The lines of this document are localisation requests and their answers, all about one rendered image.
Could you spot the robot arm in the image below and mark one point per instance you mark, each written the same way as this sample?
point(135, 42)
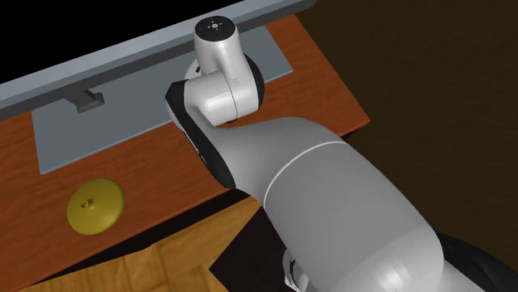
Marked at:
point(340, 210)

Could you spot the brown wooden desk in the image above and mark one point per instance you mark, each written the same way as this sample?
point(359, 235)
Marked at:
point(162, 170)

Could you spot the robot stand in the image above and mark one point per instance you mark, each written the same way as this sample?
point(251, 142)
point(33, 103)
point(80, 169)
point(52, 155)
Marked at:
point(253, 258)

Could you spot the grey flat monitor with base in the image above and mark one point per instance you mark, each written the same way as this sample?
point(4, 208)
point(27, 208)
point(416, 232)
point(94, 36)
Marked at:
point(121, 117)

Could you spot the yellow round lid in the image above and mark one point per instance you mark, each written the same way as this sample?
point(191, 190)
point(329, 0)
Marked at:
point(101, 210)

